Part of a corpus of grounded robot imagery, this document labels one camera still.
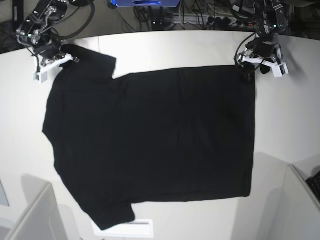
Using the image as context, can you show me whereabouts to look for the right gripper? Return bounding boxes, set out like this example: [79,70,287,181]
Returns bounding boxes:
[33,34,66,66]

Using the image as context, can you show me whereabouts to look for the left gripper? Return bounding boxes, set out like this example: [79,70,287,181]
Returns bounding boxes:
[246,35,283,63]

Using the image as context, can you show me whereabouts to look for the black T-shirt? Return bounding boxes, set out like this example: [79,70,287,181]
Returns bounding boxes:
[43,44,256,230]

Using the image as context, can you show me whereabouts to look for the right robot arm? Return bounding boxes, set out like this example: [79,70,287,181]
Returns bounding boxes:
[16,0,96,67]

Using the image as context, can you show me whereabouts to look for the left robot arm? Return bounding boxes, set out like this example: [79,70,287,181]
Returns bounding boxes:
[230,0,288,64]

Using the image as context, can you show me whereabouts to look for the white power strip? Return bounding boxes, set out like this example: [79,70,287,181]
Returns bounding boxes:
[168,13,258,31]

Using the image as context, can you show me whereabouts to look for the blue box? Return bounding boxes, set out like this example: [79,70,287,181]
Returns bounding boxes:
[109,0,180,8]

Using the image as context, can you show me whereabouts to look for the black keyboard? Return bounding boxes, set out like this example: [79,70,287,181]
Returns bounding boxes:
[306,172,320,200]

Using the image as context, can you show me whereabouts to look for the grey partition panel left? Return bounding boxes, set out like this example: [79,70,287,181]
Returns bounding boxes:
[4,182,68,240]

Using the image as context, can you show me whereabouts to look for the grey partition panel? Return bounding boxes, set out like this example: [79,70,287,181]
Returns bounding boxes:
[280,165,320,240]
[4,182,68,240]

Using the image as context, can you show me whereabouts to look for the grey partition panel right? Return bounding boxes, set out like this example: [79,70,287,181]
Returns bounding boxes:
[280,165,320,240]

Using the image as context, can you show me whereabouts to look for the white table slot plate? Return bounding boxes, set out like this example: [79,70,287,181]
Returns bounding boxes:
[91,219,154,238]

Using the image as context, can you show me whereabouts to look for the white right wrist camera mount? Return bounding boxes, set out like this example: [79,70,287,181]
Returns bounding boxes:
[33,52,79,84]

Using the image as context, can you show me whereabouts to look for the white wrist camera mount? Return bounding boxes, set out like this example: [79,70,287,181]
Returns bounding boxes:
[235,45,289,78]
[33,52,79,84]

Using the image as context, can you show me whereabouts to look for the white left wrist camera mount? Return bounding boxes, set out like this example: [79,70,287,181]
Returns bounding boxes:
[235,45,289,78]

